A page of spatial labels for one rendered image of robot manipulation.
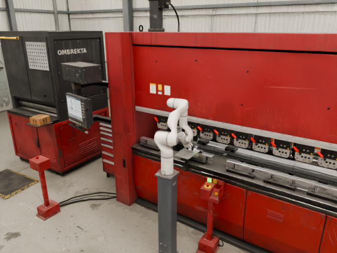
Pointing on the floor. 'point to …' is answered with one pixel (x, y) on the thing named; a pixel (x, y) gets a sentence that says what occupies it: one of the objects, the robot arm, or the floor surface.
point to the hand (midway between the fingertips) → (190, 148)
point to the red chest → (107, 148)
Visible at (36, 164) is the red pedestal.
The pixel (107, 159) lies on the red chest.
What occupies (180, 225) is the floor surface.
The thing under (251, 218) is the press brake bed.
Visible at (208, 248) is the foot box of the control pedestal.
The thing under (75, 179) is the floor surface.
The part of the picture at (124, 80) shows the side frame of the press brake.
